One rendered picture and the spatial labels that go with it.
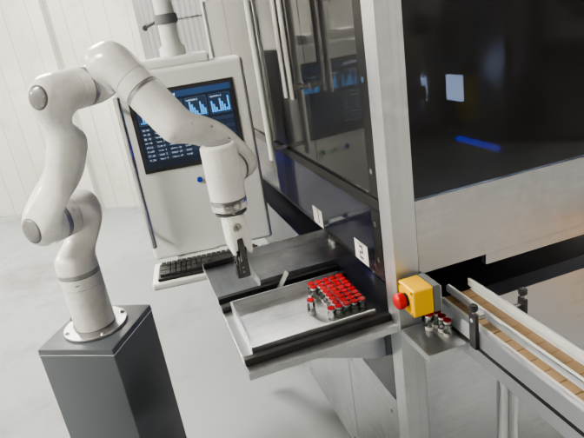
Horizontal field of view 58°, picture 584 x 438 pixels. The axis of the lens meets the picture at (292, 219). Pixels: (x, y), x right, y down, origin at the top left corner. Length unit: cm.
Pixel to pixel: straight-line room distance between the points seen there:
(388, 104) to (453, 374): 78
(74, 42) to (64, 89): 449
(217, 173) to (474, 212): 64
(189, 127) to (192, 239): 105
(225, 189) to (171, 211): 101
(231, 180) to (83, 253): 60
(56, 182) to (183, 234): 82
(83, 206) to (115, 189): 441
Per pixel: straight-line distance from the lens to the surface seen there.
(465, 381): 162
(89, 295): 166
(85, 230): 165
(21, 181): 665
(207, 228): 220
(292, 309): 153
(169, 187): 215
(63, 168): 149
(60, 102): 136
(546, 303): 167
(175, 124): 122
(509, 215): 146
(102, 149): 594
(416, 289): 126
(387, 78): 119
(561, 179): 154
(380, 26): 118
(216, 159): 117
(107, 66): 129
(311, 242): 193
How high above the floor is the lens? 166
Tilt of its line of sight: 21 degrees down
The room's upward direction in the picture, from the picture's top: 9 degrees counter-clockwise
